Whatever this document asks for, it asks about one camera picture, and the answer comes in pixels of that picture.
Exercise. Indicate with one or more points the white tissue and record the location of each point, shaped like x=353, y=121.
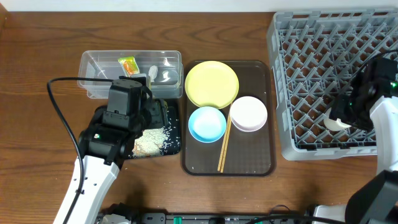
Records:
x=153, y=71

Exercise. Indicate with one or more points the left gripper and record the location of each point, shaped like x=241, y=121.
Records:
x=159, y=112

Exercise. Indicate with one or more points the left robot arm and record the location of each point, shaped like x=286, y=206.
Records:
x=106, y=143

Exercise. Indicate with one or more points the black tray bin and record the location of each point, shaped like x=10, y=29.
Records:
x=173, y=123

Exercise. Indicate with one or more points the green snack wrapper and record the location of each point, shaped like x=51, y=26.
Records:
x=129, y=65

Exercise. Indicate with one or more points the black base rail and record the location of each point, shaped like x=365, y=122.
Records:
x=122, y=213

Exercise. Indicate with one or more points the wooden chopstick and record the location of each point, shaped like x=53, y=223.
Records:
x=227, y=149
x=224, y=144

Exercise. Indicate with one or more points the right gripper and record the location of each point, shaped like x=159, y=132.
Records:
x=342, y=106

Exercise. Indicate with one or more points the white cup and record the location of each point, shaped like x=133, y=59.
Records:
x=334, y=125

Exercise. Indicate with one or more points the rice food waste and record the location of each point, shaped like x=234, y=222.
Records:
x=151, y=143

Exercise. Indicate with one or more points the blue bowl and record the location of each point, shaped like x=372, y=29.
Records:
x=207, y=124

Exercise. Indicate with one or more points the yellow plate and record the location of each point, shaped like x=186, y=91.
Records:
x=212, y=83

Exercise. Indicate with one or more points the brown serving tray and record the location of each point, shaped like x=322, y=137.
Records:
x=248, y=154

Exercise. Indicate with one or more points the grey dishwasher rack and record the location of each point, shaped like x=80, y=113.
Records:
x=313, y=55

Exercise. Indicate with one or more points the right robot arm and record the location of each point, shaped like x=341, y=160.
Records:
x=371, y=106

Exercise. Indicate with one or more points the clear plastic bin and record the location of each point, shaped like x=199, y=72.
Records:
x=104, y=64

